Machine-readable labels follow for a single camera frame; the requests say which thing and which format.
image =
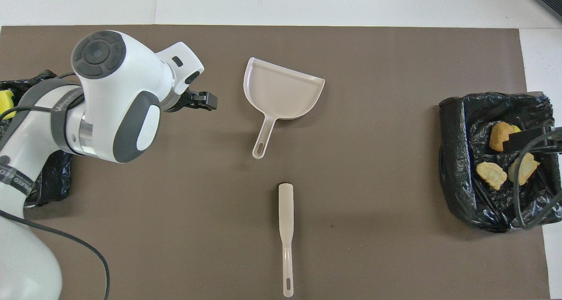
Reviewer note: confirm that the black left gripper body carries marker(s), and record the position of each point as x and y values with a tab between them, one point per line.
180	102

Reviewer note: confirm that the brown potato-shaped bread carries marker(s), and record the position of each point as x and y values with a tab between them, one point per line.
499	137

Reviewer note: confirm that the orange ridged croissant piece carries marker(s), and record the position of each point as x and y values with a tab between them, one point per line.
491	175

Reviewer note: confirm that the beige plastic dustpan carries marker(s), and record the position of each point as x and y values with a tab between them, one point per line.
281	93

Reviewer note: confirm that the beige hand brush black bristles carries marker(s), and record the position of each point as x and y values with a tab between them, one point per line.
286	212

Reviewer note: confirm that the notched yellow sponge piece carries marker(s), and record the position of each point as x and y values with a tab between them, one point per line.
6	102

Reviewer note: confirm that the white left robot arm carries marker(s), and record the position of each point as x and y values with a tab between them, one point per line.
114	98

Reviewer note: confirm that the bin with black bag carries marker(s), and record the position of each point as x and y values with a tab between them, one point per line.
456	181
55	181

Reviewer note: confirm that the brown paper table mat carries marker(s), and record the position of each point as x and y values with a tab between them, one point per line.
351	203

